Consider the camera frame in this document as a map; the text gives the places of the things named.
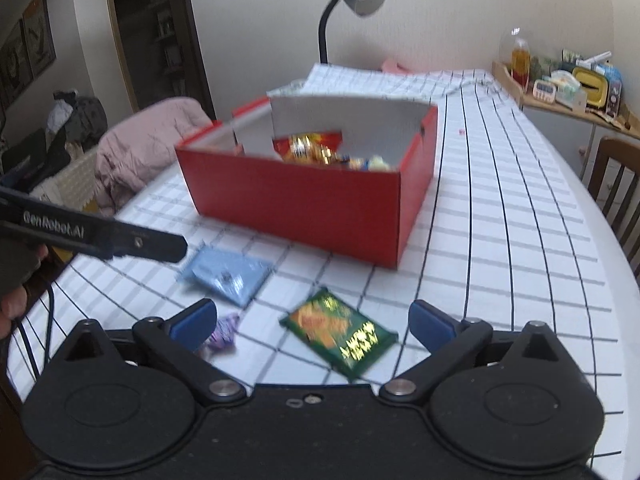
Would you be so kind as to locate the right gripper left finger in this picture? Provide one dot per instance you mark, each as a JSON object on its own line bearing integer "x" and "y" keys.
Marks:
{"x": 171, "y": 346}

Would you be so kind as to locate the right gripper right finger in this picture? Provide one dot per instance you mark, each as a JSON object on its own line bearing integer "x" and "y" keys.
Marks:
{"x": 453, "y": 346}

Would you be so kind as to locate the red cardboard box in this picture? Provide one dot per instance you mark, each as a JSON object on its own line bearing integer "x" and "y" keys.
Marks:
{"x": 234, "y": 174}

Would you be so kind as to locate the red yellow chips bag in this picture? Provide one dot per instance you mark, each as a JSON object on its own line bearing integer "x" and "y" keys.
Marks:
{"x": 310, "y": 147}

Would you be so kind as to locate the green cracker packet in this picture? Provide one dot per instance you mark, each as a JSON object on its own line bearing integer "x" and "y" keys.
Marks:
{"x": 346, "y": 339}

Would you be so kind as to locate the light blue wafer packet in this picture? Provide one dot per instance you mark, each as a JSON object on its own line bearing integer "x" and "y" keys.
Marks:
{"x": 228, "y": 275}

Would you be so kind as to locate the white kitchen timer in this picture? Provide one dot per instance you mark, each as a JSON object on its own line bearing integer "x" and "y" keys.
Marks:
{"x": 544, "y": 91}

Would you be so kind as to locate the white grid tablecloth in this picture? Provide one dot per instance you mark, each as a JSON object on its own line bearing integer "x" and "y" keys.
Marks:
{"x": 504, "y": 232}

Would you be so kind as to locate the dark brown purple candy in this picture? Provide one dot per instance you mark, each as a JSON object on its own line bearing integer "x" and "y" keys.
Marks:
{"x": 223, "y": 336}

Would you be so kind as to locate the dark bookshelf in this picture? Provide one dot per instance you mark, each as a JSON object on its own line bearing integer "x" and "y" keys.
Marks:
{"x": 158, "y": 49}

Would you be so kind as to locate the pink puffer jacket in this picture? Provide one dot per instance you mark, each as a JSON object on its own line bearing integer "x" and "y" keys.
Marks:
{"x": 134, "y": 152}

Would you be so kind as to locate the wooden chair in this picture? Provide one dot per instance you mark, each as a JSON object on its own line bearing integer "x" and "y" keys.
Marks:
{"x": 614, "y": 186}

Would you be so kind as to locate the person's left hand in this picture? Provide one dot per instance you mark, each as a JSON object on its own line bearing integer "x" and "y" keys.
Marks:
{"x": 12, "y": 304}

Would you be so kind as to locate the yellow retro radio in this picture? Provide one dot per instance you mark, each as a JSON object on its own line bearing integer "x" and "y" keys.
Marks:
{"x": 604, "y": 91}

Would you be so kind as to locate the cream yellow snack packet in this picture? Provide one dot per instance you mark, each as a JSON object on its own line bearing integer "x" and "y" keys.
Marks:
{"x": 376, "y": 163}

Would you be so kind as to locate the tissue box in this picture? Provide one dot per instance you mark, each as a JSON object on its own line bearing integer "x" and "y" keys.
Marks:
{"x": 569, "y": 91}

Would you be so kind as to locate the wooden corner cabinet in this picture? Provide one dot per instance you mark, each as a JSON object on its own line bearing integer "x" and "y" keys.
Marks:
{"x": 574, "y": 135}

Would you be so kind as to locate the orange drink bottle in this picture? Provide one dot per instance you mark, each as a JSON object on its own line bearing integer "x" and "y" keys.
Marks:
{"x": 520, "y": 62}

